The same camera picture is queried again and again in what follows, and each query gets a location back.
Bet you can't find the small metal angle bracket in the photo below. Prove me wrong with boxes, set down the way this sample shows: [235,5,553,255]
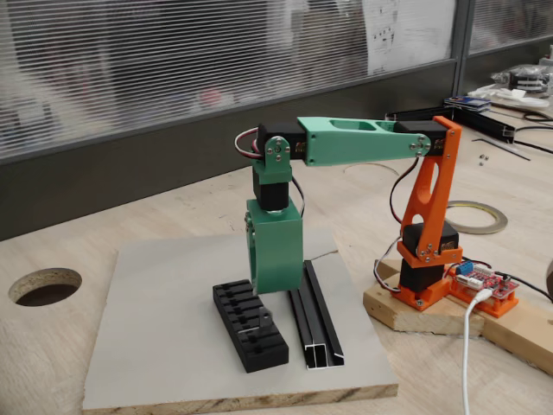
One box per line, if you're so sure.
[238,308,275,335]

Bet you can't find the black slotted holder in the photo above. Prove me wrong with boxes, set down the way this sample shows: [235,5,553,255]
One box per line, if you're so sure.
[212,278,289,374]

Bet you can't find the grey coated wooden board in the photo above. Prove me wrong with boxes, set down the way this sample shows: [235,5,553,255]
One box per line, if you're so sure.
[81,227,399,412]

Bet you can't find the wooden base block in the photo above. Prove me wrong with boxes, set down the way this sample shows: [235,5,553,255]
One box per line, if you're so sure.
[362,258,486,336]

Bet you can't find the flat tape roll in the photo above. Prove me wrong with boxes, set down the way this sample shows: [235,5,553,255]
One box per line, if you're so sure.
[444,199,509,236]

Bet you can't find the red controller board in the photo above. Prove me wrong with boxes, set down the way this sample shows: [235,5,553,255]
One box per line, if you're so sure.
[451,258,519,302]

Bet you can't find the stack of blue cards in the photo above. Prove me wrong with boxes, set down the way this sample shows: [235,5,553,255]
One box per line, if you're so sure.
[443,95,493,113]

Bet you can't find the black allen key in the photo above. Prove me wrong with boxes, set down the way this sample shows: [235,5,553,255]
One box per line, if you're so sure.
[472,137,532,162]

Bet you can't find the printed paper sheet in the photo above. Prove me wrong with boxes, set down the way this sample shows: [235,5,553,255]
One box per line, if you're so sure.
[361,0,458,78]

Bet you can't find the long wooden plank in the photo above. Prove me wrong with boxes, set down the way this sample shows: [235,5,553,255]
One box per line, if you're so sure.
[481,297,553,376]

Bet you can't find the white flat plastic parts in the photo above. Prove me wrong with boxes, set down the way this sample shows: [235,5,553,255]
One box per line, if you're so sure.
[467,84,550,109]

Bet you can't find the grey black gadget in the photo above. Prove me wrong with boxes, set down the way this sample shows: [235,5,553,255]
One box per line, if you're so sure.
[491,63,553,94]

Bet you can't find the red white black servo wire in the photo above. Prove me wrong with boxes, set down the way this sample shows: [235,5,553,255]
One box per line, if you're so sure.
[289,172,307,217]
[234,127,265,159]
[372,235,405,296]
[389,154,423,226]

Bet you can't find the black aluminium profile rail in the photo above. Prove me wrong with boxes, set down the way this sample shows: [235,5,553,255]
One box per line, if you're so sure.
[287,259,346,372]

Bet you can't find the white USB cable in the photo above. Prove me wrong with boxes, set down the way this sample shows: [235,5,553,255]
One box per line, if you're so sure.
[461,288,492,415]

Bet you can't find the orange controller board mount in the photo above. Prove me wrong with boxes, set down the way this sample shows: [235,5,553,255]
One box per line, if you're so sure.
[444,265,519,320]

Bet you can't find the black angled frame profile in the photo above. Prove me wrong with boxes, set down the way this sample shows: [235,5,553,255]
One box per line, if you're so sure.
[384,105,518,144]

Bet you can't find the black power cable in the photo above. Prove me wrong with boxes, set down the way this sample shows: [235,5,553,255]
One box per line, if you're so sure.
[496,271,553,303]

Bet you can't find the thin black cable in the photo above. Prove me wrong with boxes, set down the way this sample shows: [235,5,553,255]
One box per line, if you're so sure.
[514,125,553,153]

